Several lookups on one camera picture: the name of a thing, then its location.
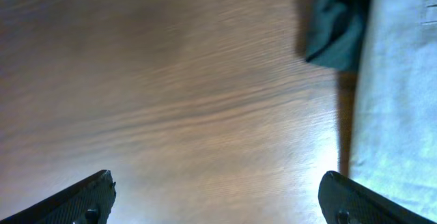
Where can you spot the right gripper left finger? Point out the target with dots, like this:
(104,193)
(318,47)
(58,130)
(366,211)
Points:
(87,201)

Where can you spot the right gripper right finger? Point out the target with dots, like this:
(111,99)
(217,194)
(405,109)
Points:
(344,201)

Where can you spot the khaki shorts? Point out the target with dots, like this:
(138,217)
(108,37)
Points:
(393,148)

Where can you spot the dark teal garment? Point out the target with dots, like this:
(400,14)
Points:
(336,33)

